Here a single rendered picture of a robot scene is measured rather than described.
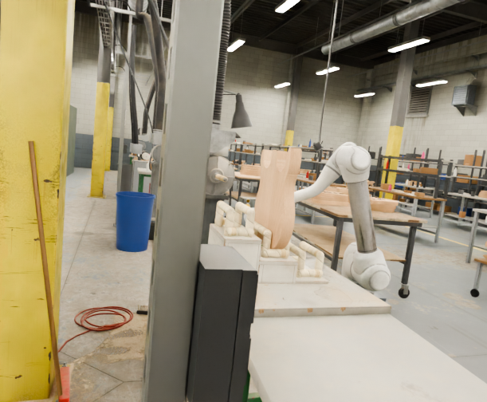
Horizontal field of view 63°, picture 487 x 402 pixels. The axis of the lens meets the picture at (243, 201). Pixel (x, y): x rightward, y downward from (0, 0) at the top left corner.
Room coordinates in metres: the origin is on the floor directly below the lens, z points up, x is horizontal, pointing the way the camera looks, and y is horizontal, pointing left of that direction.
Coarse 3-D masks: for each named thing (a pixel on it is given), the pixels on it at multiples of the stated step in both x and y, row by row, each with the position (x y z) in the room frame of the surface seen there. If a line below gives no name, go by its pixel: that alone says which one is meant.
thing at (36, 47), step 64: (64, 0) 1.92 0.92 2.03; (0, 64) 1.84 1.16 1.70; (64, 64) 1.93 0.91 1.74; (0, 128) 1.84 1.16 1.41; (64, 128) 2.00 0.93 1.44; (0, 192) 1.85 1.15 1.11; (64, 192) 2.12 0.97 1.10; (0, 256) 1.85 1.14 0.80; (0, 320) 1.85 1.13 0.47; (0, 384) 1.85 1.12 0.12
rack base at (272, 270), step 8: (264, 264) 1.47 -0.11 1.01; (272, 264) 1.48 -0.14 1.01; (280, 264) 1.49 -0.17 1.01; (288, 264) 1.50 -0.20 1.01; (296, 264) 1.51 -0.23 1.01; (264, 272) 1.47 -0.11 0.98; (272, 272) 1.48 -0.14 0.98; (280, 272) 1.49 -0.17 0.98; (288, 272) 1.50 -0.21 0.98; (296, 272) 1.51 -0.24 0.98; (264, 280) 1.47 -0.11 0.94; (272, 280) 1.48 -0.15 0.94; (280, 280) 1.49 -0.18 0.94; (288, 280) 1.50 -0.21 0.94
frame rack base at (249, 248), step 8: (216, 232) 1.55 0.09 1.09; (208, 240) 1.68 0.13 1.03; (216, 240) 1.54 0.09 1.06; (224, 240) 1.42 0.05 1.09; (232, 240) 1.43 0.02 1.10; (240, 240) 1.44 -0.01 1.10; (248, 240) 1.45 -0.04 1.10; (256, 240) 1.46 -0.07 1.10; (240, 248) 1.44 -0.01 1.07; (248, 248) 1.45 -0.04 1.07; (256, 248) 1.46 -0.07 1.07; (248, 256) 1.45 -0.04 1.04; (256, 256) 1.46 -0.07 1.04; (256, 264) 1.46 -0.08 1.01
